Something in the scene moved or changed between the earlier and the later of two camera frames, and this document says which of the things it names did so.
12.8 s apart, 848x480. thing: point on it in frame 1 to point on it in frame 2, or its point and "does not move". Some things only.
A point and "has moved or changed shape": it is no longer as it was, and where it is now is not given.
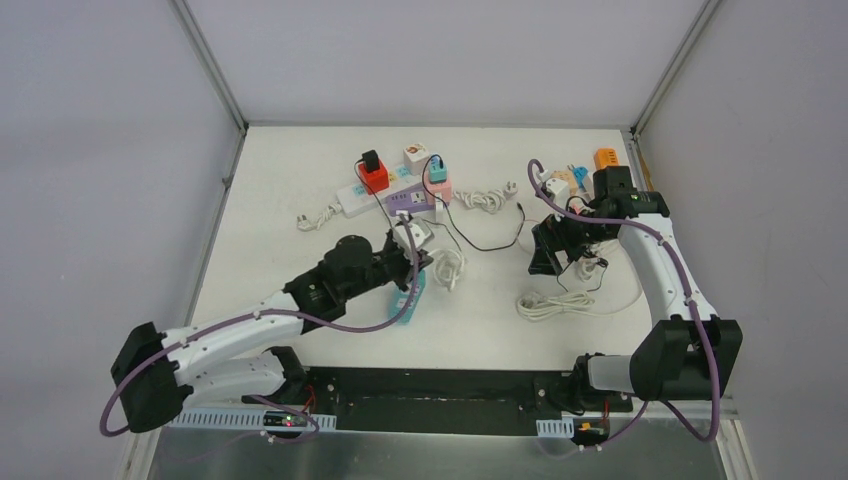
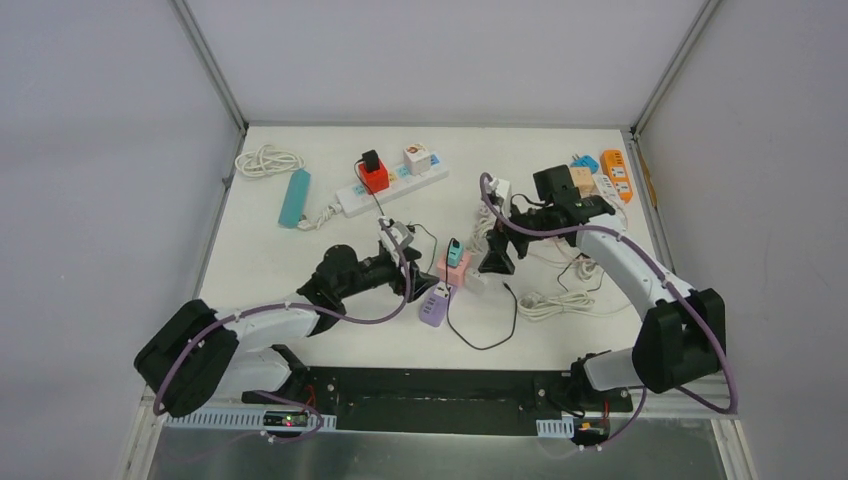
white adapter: x=440 y=214 to x=474 y=281
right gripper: x=550 y=237 to x=498 y=260
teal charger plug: x=436 y=173 has moved or changed shape
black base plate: x=442 y=400 does not move
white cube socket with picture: x=416 y=158 does not move
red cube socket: x=377 y=180 does not move
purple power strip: x=408 y=201 to x=434 y=307
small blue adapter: x=580 y=172 to x=584 y=161
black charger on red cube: x=371 y=160 does not move
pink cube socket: x=445 y=189 has moved or changed shape
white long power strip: x=352 y=200 does not move
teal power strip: x=402 y=304 has moved or changed shape
